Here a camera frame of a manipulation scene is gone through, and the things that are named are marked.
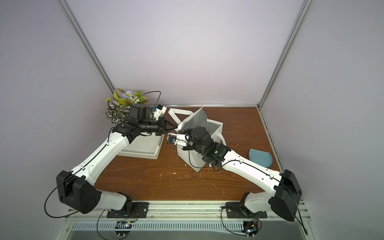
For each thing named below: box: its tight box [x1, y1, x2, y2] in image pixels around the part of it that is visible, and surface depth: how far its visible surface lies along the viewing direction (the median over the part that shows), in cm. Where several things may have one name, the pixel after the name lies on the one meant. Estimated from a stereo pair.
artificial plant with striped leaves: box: [104, 88, 149, 124], surface depth 88 cm
